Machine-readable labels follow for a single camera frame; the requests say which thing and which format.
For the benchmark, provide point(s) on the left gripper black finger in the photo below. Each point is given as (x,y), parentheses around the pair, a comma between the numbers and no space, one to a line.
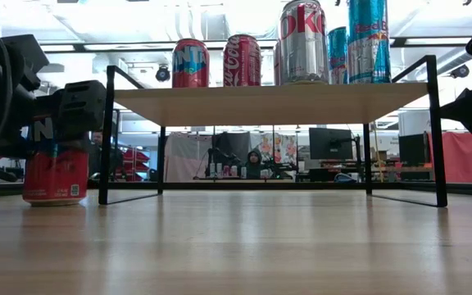
(74,143)

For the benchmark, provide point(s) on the blue silver Red Bull can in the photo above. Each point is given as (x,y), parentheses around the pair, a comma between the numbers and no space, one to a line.
(369,41)
(337,55)

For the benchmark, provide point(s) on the background black robot arm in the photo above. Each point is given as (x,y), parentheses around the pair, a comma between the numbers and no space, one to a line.
(219,157)

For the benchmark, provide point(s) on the black aluminium table frame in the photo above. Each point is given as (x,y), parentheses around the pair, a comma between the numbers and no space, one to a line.
(260,185)

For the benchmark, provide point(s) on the red Fanta strawberry can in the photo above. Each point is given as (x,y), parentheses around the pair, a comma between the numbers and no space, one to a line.
(55,176)
(191,65)

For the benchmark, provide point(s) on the black cloth cover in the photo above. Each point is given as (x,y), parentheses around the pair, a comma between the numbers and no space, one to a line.
(232,143)

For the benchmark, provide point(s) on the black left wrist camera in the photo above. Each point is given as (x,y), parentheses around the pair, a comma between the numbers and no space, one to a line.
(25,53)

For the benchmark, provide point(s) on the white cloth cover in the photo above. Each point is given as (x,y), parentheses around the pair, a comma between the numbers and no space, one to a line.
(184,157)

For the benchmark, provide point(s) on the red Coca-Cola can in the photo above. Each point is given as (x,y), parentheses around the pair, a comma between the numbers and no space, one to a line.
(242,61)

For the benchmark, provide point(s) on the silver Diet Coke can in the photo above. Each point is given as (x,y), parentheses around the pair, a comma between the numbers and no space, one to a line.
(278,61)
(305,41)

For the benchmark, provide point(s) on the black computer monitor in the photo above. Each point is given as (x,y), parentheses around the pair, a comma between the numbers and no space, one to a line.
(414,148)
(330,143)

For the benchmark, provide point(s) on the red orange cloth cover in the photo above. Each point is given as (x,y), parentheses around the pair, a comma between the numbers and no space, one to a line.
(469,155)

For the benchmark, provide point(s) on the black dome camera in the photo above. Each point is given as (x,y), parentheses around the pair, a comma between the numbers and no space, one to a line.
(162,73)
(460,71)

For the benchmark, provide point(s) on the colourful wall poster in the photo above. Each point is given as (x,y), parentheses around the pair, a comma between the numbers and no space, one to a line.
(287,145)

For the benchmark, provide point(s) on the wooden shelf with black frame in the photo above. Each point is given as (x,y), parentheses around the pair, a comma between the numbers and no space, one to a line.
(269,104)

